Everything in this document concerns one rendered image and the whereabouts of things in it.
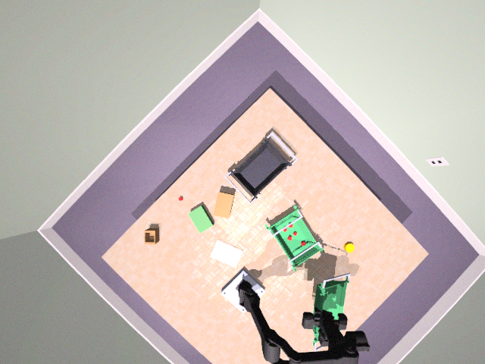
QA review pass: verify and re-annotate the yellow short cylinder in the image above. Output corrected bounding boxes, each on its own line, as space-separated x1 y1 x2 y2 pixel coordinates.
343 242 355 253

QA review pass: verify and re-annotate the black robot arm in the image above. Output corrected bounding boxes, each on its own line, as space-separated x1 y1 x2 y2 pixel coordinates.
236 279 370 364

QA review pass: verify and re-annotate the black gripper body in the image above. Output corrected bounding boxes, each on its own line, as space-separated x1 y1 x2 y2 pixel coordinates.
301 312 348 340

